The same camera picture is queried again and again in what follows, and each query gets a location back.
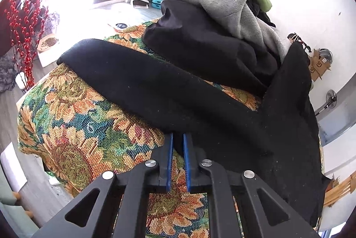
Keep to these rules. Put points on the black jacket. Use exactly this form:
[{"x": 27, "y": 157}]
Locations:
[{"x": 200, "y": 40}]

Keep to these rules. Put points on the teal plastic box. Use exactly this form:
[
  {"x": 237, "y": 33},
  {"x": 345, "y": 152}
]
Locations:
[{"x": 158, "y": 1}]

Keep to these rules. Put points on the wooden chair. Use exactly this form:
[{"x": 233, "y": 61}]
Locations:
[{"x": 342, "y": 188}]

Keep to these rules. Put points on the bowl of seeds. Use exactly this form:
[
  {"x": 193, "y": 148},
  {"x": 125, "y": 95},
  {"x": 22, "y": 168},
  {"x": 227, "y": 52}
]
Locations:
[{"x": 48, "y": 41}]

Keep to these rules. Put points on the black shirt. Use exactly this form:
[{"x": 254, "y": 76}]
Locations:
[{"x": 262, "y": 15}]

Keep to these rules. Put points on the red berry branches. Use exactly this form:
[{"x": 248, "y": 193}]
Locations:
[{"x": 25, "y": 23}]

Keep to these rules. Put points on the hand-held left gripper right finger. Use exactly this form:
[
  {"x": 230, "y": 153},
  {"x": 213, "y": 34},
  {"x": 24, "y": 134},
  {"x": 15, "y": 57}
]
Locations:
[{"x": 187, "y": 165}]

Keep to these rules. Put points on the white paper sheet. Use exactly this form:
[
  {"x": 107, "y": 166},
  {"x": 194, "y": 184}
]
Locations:
[{"x": 14, "y": 165}]

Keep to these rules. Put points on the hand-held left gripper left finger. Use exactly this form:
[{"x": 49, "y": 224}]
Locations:
[{"x": 169, "y": 165}]

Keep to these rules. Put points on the sunflower tablecloth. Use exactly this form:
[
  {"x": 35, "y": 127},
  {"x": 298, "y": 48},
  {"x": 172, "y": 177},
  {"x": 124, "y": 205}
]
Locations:
[{"x": 83, "y": 121}]

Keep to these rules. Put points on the black standing fan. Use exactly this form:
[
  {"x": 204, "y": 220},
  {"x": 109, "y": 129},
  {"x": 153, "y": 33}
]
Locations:
[{"x": 329, "y": 100}]

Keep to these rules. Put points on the white vase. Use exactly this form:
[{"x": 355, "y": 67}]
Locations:
[{"x": 21, "y": 82}]

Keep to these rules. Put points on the light teal sofa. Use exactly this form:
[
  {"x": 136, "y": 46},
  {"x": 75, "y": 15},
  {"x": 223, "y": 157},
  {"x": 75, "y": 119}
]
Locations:
[{"x": 11, "y": 199}]

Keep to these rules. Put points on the black knit sweater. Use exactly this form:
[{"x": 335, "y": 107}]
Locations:
[{"x": 194, "y": 104}]

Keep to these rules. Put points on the cardboard box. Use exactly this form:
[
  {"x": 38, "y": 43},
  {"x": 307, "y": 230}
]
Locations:
[
  {"x": 322, "y": 62},
  {"x": 314, "y": 72}
]

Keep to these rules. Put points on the dark patterned cloth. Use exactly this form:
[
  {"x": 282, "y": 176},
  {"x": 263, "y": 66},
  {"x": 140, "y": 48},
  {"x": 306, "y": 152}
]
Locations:
[{"x": 5, "y": 73}]

